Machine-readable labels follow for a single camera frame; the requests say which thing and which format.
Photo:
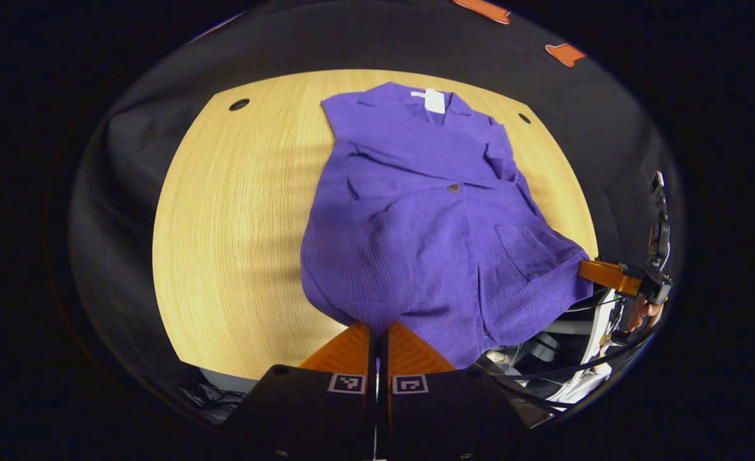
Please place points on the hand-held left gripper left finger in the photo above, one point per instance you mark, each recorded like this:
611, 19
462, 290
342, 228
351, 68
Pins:
307, 416

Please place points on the gray metal bar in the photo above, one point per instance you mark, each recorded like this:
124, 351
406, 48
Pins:
569, 326

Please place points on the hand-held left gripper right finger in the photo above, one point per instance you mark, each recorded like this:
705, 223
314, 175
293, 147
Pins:
454, 416

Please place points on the white side desk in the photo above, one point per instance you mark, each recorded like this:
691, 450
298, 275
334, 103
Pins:
598, 314

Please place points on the purple ribbed jacket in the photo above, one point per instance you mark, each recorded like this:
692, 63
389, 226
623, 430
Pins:
415, 243

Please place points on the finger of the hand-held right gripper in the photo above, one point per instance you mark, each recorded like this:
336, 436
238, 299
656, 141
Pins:
608, 275

